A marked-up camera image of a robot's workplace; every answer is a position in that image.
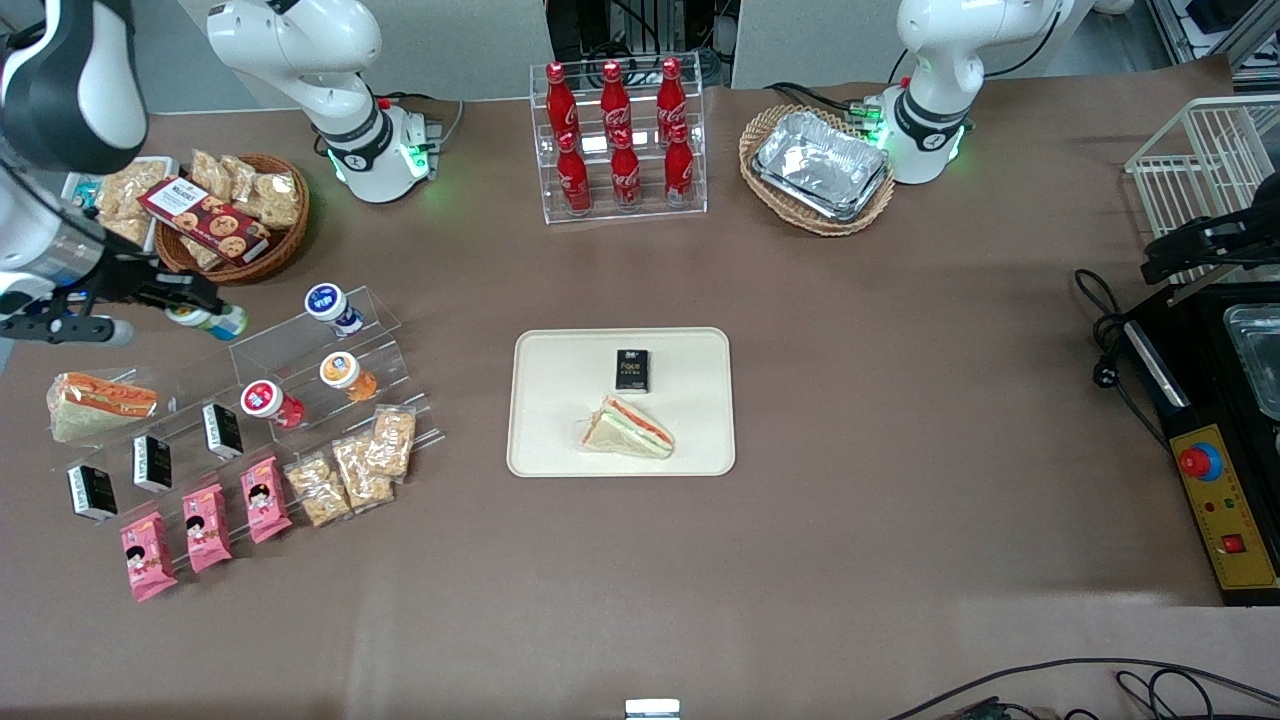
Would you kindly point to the green gum bottle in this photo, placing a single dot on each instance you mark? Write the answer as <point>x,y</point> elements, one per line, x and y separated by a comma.
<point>228,322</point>

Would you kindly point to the wrapped rice crisp bar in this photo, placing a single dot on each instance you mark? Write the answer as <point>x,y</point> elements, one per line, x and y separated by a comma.
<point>392,443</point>
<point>318,490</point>
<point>362,472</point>
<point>198,252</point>
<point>242,175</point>
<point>275,200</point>
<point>135,190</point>
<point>128,230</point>
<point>210,173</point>

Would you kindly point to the red gum bottle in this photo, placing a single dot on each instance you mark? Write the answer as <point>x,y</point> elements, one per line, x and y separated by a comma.
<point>270,403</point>

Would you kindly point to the clear acrylic bottle rack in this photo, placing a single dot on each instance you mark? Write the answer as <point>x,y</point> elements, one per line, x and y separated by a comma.
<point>645,212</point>

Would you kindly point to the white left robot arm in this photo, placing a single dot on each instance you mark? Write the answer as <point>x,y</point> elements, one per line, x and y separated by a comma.
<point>935,60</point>

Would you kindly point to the light tan wicker basket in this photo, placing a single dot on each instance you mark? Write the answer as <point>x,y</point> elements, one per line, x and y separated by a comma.
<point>765,195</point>

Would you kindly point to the red emergency stop button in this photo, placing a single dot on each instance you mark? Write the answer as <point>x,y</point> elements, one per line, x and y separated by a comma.
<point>1199,461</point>

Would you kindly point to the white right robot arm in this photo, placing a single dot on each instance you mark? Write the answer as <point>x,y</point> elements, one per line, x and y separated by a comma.
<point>340,60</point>

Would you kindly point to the pink snack pack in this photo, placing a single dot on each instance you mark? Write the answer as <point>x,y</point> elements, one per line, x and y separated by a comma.
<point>206,528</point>
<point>148,557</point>
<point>266,500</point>

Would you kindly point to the white rectangular tray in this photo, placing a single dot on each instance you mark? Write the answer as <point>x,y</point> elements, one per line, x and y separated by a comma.
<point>160,165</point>

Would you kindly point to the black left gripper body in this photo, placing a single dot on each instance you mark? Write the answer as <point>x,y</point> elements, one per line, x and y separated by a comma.
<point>1232,238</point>

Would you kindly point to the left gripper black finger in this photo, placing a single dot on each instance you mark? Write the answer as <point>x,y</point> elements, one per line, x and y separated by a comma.
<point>1172,250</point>
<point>1188,272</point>

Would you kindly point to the orange gum bottle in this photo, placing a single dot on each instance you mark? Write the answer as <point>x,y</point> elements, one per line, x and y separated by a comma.
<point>347,375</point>

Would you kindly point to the yellow control panel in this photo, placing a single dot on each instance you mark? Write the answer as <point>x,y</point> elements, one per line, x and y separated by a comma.
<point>1235,510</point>

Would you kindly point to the red cola bottle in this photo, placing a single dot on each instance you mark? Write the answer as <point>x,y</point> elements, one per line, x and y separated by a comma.
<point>679,165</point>
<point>625,172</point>
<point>671,95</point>
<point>574,175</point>
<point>615,98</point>
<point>561,100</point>

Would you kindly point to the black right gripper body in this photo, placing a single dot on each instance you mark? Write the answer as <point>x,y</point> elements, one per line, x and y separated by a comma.
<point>128,280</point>

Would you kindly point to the wrapped triangle sandwich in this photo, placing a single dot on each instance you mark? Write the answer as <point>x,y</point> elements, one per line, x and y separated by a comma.
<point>628,432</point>
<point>95,405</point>

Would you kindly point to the blue gum bottle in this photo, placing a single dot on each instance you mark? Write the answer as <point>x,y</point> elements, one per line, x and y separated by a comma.
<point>332,308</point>

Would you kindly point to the red cookie box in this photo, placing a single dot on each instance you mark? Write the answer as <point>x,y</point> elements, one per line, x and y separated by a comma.
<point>205,220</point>

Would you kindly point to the metal frame shelf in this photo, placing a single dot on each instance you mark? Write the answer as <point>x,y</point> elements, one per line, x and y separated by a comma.
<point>1220,40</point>

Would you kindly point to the black tissue pack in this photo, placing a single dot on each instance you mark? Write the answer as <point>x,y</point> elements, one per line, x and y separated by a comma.
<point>92,493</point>
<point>222,430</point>
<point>632,370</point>
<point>152,463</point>

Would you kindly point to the dark brown wicker basket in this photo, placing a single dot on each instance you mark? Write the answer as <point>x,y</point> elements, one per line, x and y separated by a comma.
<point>285,250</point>

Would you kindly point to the small white device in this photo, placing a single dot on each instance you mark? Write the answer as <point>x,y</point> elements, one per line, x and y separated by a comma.
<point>652,709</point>

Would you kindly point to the blue snack pack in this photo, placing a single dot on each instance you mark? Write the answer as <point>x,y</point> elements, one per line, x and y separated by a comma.
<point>82,188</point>

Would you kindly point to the clear acrylic step stand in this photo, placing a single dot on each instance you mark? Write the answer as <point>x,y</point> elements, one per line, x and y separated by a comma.
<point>400,420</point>

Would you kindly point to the aluminium foil container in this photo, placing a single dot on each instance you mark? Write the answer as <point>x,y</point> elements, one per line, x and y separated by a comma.
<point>820,160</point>
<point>1258,355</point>

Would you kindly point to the cream plastic tray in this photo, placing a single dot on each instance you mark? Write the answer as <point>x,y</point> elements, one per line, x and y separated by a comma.
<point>560,420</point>

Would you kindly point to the dark equipment rack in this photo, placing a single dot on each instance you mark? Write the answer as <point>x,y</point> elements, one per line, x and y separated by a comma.
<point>640,30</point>

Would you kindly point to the black sealing machine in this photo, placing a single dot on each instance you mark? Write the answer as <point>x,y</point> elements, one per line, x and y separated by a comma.
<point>1195,340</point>

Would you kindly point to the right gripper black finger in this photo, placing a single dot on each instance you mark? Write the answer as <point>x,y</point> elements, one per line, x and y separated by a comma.
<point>180,303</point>
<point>190,287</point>

